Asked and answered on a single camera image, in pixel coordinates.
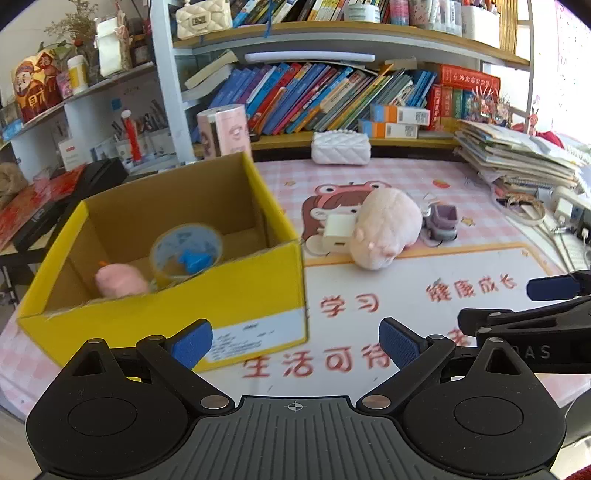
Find colourful acrylic ornament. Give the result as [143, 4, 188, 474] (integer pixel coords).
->
[471, 90, 513, 127]

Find alphabet wall poster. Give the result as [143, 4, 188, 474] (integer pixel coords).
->
[551, 0, 591, 134]

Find white wooden bookshelf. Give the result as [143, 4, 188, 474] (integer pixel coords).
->
[150, 0, 539, 162]

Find washi tape rings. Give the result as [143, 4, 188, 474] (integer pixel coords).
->
[496, 191, 548, 227]

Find black printer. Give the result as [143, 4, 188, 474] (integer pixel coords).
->
[14, 157, 130, 252]

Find large pink plush toy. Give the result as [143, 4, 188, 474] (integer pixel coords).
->
[348, 188, 423, 271]

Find white cloth bag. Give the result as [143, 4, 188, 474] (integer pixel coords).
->
[95, 14, 132, 78]

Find purple toy car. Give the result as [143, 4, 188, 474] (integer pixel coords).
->
[422, 203, 460, 243]

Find white pen box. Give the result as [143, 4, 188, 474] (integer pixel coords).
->
[462, 4, 502, 49]

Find white quilted purse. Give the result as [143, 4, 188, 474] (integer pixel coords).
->
[311, 130, 371, 165]

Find yellow packing tape roll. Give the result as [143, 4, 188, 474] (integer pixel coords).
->
[150, 224, 225, 289]

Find pink cartoon canister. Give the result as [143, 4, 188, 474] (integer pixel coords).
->
[196, 105, 252, 160]

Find blue packet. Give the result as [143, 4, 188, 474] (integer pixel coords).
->
[180, 251, 214, 274]

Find fortune god ornament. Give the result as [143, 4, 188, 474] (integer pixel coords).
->
[11, 53, 63, 123]

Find dried flowers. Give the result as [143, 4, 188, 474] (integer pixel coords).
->
[44, 0, 100, 51]

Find clear pen holder with markers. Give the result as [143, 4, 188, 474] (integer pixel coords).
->
[409, 0, 462, 38]

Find pen cups with pens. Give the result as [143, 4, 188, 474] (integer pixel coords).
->
[111, 99, 169, 167]

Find white jar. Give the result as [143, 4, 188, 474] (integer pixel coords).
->
[68, 55, 89, 95]

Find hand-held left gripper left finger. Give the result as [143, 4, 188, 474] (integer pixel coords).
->
[62, 318, 235, 412]

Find orange and blue box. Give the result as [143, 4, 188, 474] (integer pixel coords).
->
[358, 119, 419, 139]
[370, 104, 430, 126]

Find stack of papers and notebooks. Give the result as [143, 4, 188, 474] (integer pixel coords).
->
[452, 119, 591, 195]

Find red cloth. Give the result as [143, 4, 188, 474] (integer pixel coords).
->
[512, 122, 566, 149]

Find cream quilted purse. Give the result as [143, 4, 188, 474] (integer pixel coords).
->
[175, 0, 233, 40]

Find yellow cardboard box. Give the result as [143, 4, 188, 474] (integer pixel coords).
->
[17, 151, 309, 374]

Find red printed paper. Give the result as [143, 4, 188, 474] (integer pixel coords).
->
[0, 164, 88, 250]

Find row of upright shelf books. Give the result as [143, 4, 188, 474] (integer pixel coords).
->
[229, 0, 391, 24]

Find pink printed desk mat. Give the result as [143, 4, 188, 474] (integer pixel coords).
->
[0, 157, 591, 416]

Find white bar lamp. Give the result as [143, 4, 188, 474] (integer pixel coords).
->
[244, 52, 377, 64]

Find white power strip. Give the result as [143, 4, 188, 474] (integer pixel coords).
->
[551, 185, 591, 245]

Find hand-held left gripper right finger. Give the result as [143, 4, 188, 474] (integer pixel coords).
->
[355, 318, 539, 414]

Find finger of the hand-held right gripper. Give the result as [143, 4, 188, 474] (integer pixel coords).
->
[526, 271, 591, 302]
[457, 299, 591, 331]

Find red dictionaries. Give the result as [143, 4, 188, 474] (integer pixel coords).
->
[427, 64, 502, 132]

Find white charger block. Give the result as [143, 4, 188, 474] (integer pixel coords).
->
[321, 212, 359, 252]

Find white red-label box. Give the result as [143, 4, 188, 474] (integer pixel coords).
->
[58, 138, 93, 171]

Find row of leaning colourful books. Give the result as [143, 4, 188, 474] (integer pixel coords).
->
[210, 62, 437, 136]

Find small pink plush duck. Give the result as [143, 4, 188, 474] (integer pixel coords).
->
[95, 261, 151, 297]

